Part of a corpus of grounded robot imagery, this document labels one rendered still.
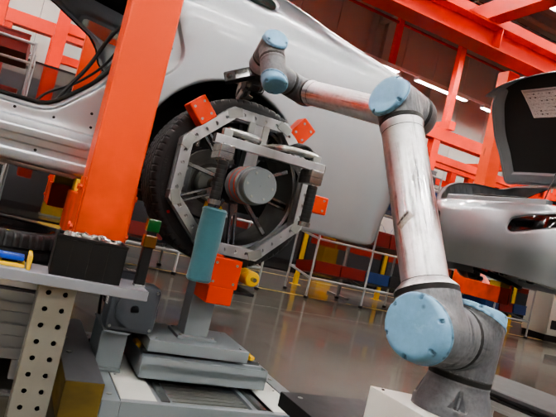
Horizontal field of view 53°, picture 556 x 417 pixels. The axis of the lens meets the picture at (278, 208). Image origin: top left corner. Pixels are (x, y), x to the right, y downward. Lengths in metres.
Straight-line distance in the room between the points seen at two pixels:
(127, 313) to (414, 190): 1.16
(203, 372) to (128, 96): 1.03
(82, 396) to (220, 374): 0.56
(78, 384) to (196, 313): 0.59
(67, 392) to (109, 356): 0.35
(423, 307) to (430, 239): 0.18
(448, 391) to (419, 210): 0.42
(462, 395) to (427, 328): 0.24
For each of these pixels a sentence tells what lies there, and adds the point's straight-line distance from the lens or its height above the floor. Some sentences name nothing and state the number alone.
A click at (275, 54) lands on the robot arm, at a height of 1.30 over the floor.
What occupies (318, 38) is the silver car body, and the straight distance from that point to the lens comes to 2.80.
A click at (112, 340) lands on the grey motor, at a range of 2.18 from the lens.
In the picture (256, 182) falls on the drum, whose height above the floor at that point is 0.86.
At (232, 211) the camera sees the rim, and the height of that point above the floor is 0.75.
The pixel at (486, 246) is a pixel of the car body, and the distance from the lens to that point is 4.37.
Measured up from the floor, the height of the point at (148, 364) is 0.14.
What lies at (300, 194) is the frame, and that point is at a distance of 2.20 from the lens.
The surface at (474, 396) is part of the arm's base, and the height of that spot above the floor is 0.45.
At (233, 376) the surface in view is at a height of 0.14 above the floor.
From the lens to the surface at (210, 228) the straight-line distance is 1.93.
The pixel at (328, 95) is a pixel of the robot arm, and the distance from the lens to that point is 1.89.
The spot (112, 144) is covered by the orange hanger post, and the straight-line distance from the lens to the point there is 1.89.
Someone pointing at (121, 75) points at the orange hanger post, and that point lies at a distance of 1.91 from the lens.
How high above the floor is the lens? 0.71
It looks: 2 degrees up
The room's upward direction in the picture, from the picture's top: 13 degrees clockwise
